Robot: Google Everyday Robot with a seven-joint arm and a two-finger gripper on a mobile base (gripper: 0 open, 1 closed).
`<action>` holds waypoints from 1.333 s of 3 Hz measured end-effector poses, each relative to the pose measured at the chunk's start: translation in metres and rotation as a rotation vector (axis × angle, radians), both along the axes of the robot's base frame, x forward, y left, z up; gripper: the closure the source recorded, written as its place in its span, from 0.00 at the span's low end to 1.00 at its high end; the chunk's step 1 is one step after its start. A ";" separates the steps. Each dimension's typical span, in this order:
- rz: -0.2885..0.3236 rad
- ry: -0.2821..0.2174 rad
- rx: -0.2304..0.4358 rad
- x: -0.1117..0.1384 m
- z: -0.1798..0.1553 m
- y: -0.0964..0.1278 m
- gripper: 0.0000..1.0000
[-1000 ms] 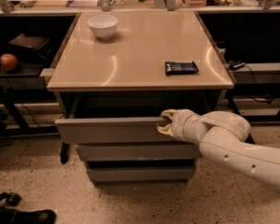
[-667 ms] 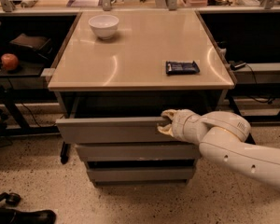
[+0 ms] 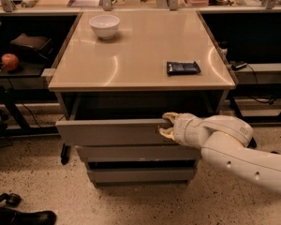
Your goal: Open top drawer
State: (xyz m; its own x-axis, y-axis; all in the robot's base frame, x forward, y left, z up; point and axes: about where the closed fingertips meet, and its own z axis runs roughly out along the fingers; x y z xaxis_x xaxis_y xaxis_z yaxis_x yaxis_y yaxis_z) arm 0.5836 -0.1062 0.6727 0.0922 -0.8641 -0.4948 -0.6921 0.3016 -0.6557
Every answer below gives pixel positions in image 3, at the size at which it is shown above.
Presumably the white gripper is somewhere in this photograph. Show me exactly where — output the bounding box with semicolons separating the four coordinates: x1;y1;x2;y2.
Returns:
159;112;210;149

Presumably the grey top drawer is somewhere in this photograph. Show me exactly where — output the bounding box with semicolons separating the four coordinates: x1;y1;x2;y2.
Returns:
54;92;216;147

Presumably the grey drawer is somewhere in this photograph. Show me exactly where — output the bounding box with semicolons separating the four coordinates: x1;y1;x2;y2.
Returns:
76;144;200;162
54;92;216;147
87;169;196;183

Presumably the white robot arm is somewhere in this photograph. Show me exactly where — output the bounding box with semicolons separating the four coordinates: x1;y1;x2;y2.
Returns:
159;112;281;196

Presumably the beige top drawer cabinet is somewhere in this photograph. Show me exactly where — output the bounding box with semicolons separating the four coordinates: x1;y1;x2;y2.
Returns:
47;9;237;188

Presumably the grey middle drawer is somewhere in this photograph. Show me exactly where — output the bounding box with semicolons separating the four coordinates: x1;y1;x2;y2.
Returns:
76;144;200;162

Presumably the grey bottom drawer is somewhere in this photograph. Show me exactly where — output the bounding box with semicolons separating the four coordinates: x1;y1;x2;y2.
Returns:
87;169;196;183

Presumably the dark blue snack bar wrapper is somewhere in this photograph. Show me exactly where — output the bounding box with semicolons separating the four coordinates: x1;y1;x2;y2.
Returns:
167;61;200;76

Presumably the small black device on shelf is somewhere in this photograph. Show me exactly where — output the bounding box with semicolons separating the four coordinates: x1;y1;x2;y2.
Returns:
231;61;247;71

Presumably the white ceramic bowl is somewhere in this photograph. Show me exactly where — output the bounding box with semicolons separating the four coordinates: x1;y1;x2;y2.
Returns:
89;15;120;39

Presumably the dark box on shelf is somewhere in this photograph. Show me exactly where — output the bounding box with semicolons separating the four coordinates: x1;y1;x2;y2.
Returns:
9;33;53;62

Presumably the black tray under apple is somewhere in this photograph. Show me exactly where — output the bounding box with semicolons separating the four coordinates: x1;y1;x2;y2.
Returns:
0;62;46;78

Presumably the red apple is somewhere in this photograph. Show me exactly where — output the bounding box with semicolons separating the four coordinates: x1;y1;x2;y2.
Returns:
1;53;20;71

